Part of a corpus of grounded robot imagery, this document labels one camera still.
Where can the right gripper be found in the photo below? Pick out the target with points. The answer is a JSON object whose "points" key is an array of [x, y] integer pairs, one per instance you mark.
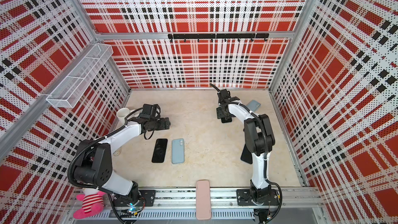
{"points": [[219, 113]]}

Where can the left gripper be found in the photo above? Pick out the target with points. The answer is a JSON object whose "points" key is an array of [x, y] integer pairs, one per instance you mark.
{"points": [[162, 123]]}

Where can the blue case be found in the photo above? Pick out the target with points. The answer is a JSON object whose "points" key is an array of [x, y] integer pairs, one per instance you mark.
{"points": [[253, 105]]}

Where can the black phone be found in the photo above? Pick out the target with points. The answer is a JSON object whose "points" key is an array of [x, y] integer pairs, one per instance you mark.
{"points": [[226, 120], [246, 156], [159, 151]]}

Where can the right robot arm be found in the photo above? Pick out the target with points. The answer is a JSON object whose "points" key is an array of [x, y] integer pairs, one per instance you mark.
{"points": [[259, 142]]}

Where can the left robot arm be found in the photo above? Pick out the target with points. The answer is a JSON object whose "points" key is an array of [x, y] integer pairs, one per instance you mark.
{"points": [[92, 166]]}

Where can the light blue cased phone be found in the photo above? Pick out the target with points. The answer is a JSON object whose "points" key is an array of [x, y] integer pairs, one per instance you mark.
{"points": [[178, 151]]}

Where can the pink phone case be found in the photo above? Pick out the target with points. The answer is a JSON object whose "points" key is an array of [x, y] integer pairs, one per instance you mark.
{"points": [[203, 201]]}

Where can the white ceramic mug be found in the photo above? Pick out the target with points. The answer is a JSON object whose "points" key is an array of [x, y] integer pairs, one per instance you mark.
{"points": [[122, 114]]}

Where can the pink plush toy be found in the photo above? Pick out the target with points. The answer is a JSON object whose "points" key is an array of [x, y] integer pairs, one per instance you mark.
{"points": [[92, 203]]}

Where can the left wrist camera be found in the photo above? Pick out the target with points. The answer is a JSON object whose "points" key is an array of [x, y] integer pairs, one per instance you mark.
{"points": [[151, 111]]}

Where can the black hook rail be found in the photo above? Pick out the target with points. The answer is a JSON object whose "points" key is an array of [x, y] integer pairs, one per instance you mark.
{"points": [[212, 36]]}

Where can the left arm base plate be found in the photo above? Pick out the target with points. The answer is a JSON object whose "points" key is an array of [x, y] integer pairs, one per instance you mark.
{"points": [[139, 199]]}

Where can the white wire basket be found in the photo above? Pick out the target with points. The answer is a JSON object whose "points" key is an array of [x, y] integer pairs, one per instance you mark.
{"points": [[70, 90]]}

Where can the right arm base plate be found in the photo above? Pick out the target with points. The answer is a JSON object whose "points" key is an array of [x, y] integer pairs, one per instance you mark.
{"points": [[252, 197]]}

